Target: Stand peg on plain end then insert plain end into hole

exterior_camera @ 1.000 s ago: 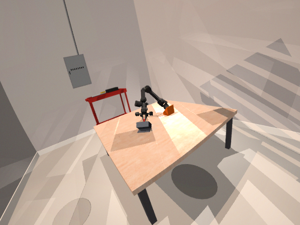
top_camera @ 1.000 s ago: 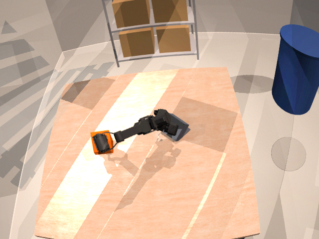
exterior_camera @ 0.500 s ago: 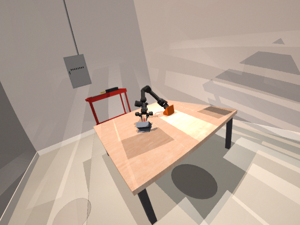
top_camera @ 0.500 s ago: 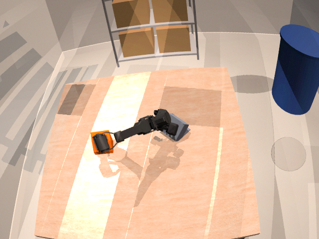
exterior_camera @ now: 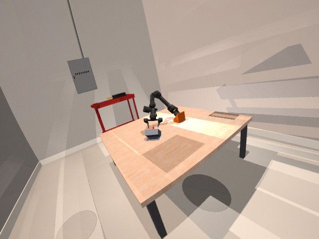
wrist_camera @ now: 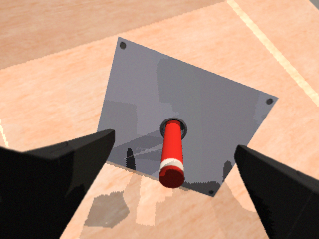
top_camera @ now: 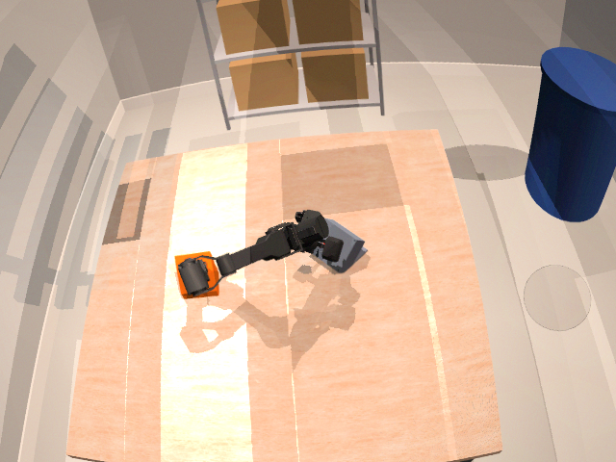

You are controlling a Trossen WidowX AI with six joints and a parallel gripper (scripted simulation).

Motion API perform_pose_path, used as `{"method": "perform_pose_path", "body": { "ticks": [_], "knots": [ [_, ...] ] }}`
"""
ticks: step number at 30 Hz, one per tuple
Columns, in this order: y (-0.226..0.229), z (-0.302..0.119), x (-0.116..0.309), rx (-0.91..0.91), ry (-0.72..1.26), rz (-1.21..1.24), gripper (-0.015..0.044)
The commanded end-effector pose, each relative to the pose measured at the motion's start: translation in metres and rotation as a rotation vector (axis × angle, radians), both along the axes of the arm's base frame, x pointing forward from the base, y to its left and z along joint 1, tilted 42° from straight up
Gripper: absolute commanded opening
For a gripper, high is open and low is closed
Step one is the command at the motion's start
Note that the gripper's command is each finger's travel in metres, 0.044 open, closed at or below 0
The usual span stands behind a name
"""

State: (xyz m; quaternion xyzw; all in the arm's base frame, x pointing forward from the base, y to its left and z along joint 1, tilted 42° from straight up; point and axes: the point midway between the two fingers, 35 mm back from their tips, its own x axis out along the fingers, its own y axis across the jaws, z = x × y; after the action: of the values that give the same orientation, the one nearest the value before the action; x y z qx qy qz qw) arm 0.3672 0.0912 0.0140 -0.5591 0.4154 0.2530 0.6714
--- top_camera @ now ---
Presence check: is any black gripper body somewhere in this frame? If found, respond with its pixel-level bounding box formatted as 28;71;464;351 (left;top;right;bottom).
300;236;344;263

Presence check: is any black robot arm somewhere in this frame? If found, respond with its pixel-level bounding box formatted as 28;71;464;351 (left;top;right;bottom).
177;210;329;297

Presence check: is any grey flat panel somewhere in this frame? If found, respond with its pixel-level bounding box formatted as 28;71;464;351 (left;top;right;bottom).
313;218;368;273

